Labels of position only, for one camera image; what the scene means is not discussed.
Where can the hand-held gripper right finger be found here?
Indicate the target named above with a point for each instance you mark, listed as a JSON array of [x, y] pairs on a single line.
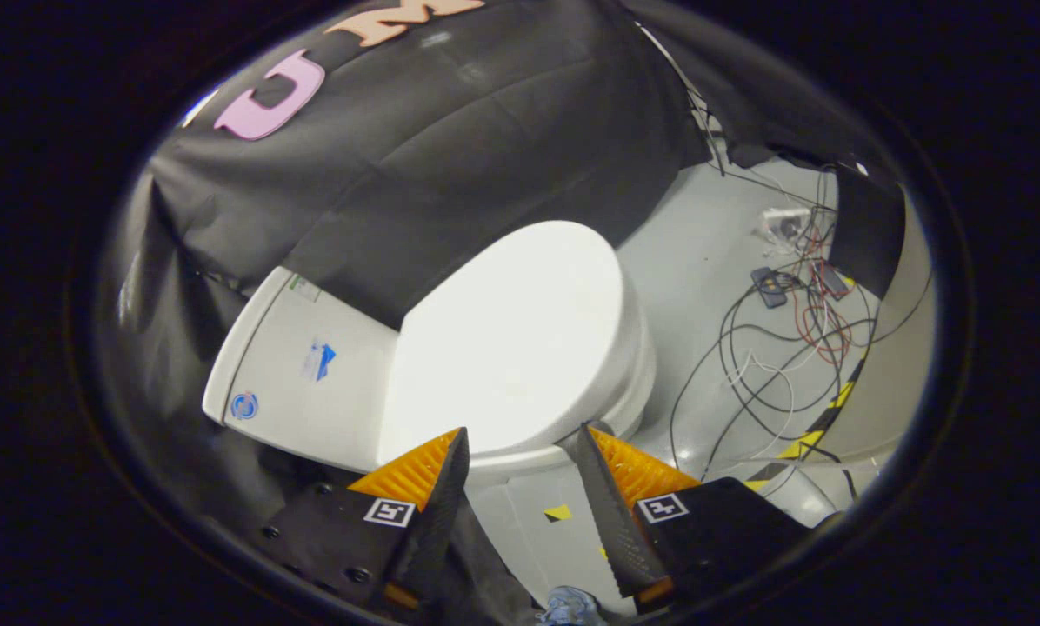
[[611, 513]]

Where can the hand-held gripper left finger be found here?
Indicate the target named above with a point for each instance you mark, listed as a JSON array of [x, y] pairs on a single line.
[[437, 522]]

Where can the white toilet lid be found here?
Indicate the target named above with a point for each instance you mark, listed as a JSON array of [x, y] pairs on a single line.
[[520, 339]]

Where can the white ceramic toilet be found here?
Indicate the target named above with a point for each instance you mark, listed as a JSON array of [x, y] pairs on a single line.
[[303, 365]]

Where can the small yellow tape piece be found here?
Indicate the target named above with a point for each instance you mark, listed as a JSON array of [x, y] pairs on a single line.
[[558, 513]]

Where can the person's dark trouser leg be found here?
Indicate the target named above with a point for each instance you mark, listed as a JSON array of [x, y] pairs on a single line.
[[485, 574]]

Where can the person's blue shoe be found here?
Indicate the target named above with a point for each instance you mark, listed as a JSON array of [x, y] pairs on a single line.
[[570, 607]]

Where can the yellow black floor tape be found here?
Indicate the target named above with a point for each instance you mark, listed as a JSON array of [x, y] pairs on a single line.
[[803, 445]]

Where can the small black device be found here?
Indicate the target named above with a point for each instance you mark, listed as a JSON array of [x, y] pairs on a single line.
[[770, 287]]

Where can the black backdrop cloth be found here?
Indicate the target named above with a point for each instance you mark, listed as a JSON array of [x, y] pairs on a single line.
[[485, 148]]

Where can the black box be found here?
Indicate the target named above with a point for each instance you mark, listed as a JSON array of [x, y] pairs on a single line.
[[872, 226]]

